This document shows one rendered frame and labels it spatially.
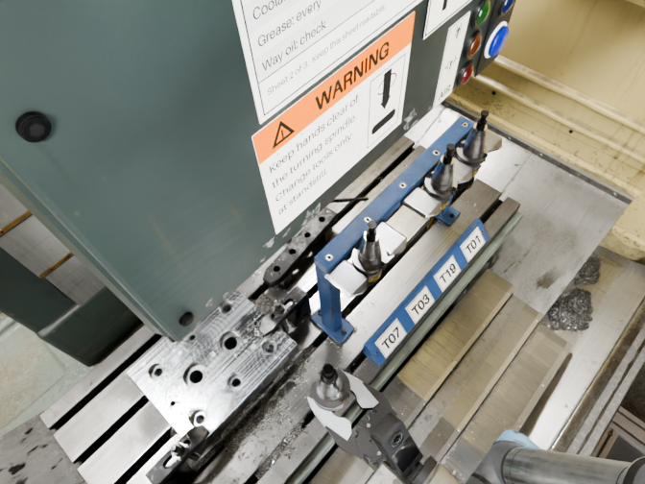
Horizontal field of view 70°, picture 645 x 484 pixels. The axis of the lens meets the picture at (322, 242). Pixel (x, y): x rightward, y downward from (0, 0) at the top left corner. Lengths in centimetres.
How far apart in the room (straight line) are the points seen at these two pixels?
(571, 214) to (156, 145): 139
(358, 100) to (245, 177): 11
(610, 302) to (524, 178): 44
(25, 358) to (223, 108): 155
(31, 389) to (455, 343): 125
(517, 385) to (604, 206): 58
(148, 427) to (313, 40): 99
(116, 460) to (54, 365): 60
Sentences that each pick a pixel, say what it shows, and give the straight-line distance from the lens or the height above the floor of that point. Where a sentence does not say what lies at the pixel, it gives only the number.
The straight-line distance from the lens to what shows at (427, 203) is 92.
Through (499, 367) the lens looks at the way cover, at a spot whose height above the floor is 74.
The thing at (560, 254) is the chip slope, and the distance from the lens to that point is 150.
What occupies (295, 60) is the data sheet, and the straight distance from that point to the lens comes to 27.
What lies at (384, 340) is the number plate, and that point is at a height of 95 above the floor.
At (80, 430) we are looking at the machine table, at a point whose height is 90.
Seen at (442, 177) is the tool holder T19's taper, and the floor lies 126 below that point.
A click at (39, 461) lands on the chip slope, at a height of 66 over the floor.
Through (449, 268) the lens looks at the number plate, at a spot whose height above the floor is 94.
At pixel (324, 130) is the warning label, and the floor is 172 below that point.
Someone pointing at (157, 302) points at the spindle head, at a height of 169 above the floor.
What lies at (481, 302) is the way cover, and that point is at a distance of 138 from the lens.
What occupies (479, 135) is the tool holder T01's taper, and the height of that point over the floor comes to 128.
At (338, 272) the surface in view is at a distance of 83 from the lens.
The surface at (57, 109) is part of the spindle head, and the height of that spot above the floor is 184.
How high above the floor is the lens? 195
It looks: 59 degrees down
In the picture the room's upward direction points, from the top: 5 degrees counter-clockwise
